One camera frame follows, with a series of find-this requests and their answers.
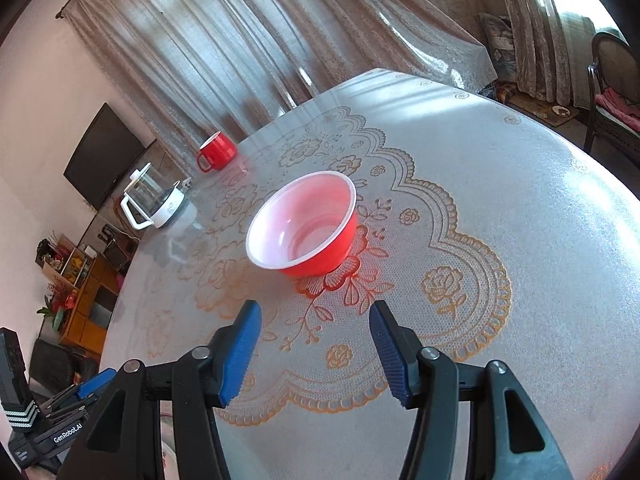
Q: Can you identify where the lace floral tablecloth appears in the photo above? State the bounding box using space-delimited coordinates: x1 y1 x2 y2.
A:
102 67 640 480

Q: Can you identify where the black leather armchair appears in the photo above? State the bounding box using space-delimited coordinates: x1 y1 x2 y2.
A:
29 337 101 396

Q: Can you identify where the small black box television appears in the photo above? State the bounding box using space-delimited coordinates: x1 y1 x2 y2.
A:
102 237 131 268

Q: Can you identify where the grey lace curtain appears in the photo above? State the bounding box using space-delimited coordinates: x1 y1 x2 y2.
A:
60 0 498 161

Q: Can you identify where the small open shelf box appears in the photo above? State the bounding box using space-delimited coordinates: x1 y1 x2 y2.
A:
35 234 98 286

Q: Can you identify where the beige lace curtain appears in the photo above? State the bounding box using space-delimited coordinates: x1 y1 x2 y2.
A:
485 0 601 106

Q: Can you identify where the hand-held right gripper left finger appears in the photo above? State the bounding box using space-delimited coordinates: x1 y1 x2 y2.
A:
57 300 263 480

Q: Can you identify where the white glass electric kettle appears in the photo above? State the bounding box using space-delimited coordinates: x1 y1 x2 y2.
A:
120 162 193 231

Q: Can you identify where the pink cloth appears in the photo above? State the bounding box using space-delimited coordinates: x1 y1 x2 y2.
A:
595 87 640 133

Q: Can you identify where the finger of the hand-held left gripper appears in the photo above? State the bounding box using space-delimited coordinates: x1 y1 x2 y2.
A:
44 394 99 420
42 367 119 409

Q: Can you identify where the patterned floor mat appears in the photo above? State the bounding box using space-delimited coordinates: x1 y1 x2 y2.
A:
505 90 581 126

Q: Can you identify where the black flat-screen television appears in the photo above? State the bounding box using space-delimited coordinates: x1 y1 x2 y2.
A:
63 102 148 208

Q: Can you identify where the red mug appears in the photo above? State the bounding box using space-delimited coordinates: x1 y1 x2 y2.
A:
196 131 238 173

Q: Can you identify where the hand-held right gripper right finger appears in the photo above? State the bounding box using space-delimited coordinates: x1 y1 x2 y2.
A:
369 300 576 480

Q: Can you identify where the potted green plant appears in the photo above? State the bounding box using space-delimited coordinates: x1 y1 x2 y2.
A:
37 305 66 333

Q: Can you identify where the dark oval-back chair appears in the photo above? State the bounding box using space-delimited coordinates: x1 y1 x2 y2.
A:
585 30 640 161

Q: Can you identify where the orange wooden cabinet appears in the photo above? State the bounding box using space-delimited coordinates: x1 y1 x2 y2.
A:
42 255 123 356

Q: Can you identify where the red plastic bowl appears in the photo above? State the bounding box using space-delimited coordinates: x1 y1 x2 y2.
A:
246 171 359 279

